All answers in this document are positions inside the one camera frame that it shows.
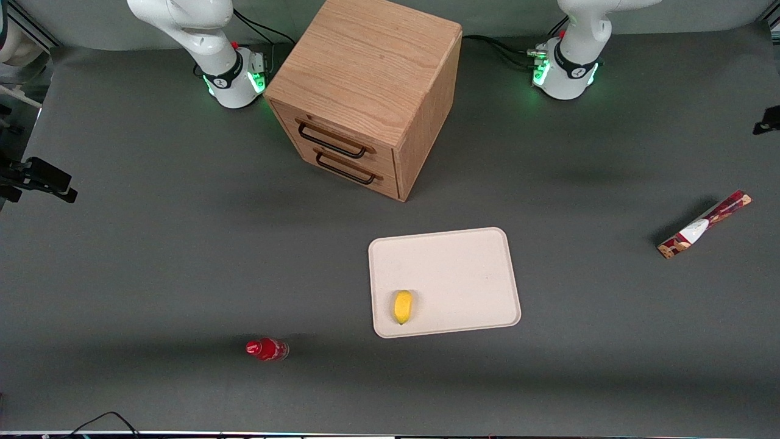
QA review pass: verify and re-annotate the red cookie box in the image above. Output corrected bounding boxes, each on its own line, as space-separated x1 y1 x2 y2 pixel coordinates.
656 190 753 260

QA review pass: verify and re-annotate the beige rectangular tray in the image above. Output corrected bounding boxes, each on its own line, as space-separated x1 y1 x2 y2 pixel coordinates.
368 227 522 339

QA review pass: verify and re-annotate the yellow lemon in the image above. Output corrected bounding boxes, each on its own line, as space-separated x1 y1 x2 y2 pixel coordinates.
394 290 414 326

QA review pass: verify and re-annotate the wooden two-drawer cabinet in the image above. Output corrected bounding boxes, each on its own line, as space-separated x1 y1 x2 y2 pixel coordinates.
263 0 463 202

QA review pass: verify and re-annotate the red plastic bottle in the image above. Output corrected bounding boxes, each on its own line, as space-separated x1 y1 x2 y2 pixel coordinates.
246 337 290 362

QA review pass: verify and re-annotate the white rounded machine housing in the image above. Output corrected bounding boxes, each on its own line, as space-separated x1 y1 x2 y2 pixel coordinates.
0 0 51 69

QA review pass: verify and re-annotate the short black drawer handle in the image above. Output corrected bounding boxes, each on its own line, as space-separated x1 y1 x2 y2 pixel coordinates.
314 152 377 185

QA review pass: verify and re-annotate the long black drawer handle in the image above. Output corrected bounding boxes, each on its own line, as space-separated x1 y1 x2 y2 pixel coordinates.
297 122 369 160

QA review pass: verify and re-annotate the black cable at left arm base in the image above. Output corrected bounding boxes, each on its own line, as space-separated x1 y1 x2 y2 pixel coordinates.
461 34 538 71

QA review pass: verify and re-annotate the black cable at arm base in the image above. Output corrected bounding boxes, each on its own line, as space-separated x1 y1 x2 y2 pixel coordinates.
233 9 297 47
461 34 538 71

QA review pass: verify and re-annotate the black cable at right arm base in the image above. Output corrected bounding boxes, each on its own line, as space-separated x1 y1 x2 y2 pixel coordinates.
233 9 297 47

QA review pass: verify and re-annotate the thin black table-edge cable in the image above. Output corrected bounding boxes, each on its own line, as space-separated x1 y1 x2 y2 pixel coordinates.
60 411 142 439

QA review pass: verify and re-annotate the black camera on clamp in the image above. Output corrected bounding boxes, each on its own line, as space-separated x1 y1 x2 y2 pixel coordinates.
0 156 79 204

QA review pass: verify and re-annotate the small black camera mount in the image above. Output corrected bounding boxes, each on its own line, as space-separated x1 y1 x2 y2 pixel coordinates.
753 105 780 135

